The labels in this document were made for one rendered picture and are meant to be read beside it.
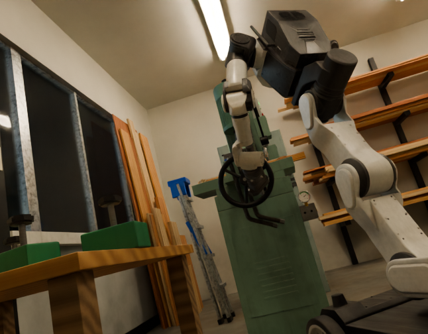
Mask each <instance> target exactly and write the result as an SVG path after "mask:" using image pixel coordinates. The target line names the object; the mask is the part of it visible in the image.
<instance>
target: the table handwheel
mask: <svg viewBox="0 0 428 334"><path fill-rule="evenodd" d="M233 162H234V158H233V156H232V157H230V158H229V159H228V160H227V161H226V162H225V163H224V165H223V166H222V167H221V169H220V172H219V177H218V185H219V190H220V192H221V194H222V196H223V197H224V198H225V199H226V200H227V201H228V202H229V203H230V204H231V205H233V206H235V207H239V208H251V207H256V206H257V205H260V204H261V203H263V202H264V201H265V200H266V199H267V198H268V197H269V195H270V194H271V192H272V189H273V187H274V174H273V171H272V168H271V166H270V165H269V163H268V162H267V161H266V160H265V159H264V165H263V167H262V168H263V170H264V169H266V171H267V173H268V177H270V178H269V181H270V182H269V183H268V187H267V191H265V192H264V195H262V196H261V197H260V198H259V199H257V200H256V201H252V202H248V183H247V180H246V178H245V175H244V174H242V175H241V176H240V175H238V174H235V173H234V172H232V171H230V170H228V169H227V168H228V167H229V165H230V164H231V163H233ZM225 172H226V173H229V174H231V175H233V176H235V177H237V178H238V179H239V182H240V183H241V184H242V185H243V186H244V194H245V203H242V202H238V201H235V200H234V199H233V198H231V197H230V196H229V195H228V193H227V192H226V190H225V187H224V184H223V178H224V174H225Z"/></svg>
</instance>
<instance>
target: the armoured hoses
mask: <svg viewBox="0 0 428 334"><path fill-rule="evenodd" d="M229 168H230V170H231V171H232V172H234V173H236V172H235V168H234V166H233V163H231V164H230V165H229ZM238 169H239V173H240V175H242V174H244V173H243V170H242V169H241V167H238ZM233 180H234V182H235V185H236V189H237V191H238V195H239V197H240V201H241V202H242V203H245V200H244V197H243V194H242V190H241V187H240V184H239V181H238V178H237V177H235V176H233ZM248 193H249V192H248ZM248 198H249V200H250V202H252V201H254V199H253V196H251V195H249V194H248ZM243 210H244V214H245V216H246V218H247V219H248V220H249V221H250V222H255V223H259V224H262V225H267V226H271V227H274V228H277V227H278V224H277V223H280V224H284V223H285V219H279V218H275V217H269V216H265V215H261V214H259V212H258V210H257V206H256V207H253V212H254V214H255V216H256V217H257V218H258V219H256V218H252V217H251V216H250V215H249V212H248V209H247V208H243ZM261 219H262V220H261ZM270 221H272V222H270ZM274 222H275V223H274Z"/></svg>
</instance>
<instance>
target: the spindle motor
mask: <svg viewBox="0 0 428 334"><path fill-rule="evenodd" d="M223 83H224V82H222V83H220V84H218V85H216V86H215V88H214V90H213V95H214V98H215V102H216V104H217V109H218V112H219V116H220V120H221V124H222V127H223V131H224V134H225V135H235V134H234V133H233V131H234V130H235V129H234V127H233V122H232V119H231V117H232V115H230V114H229V113H225V112H224V111H223V107H222V103H221V96H222V94H223Z"/></svg>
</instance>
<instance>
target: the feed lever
mask: <svg viewBox="0 0 428 334"><path fill-rule="evenodd" d="M254 113H255V115H256V119H257V122H258V126H259V128H260V132H261V134H262V136H261V137H260V142H261V144H262V146H264V145H265V146H268V145H267V144H269V140H268V137H267V135H265V136H264V133H263V131H262V127H261V124H260V121H259V118H258V114H257V112H256V108H254Z"/></svg>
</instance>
